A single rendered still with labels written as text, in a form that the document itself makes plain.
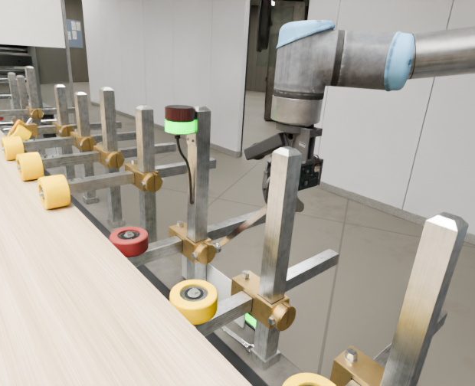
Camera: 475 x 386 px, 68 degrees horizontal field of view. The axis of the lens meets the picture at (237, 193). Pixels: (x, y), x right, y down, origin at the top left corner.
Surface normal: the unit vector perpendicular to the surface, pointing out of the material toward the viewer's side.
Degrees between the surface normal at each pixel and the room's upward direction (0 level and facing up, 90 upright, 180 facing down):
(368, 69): 110
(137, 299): 0
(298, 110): 90
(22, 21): 90
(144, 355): 0
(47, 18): 90
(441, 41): 58
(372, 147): 90
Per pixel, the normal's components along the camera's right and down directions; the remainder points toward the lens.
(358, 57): -0.21, 0.30
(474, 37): -0.22, -0.22
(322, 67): -0.22, 0.66
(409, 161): -0.76, 0.19
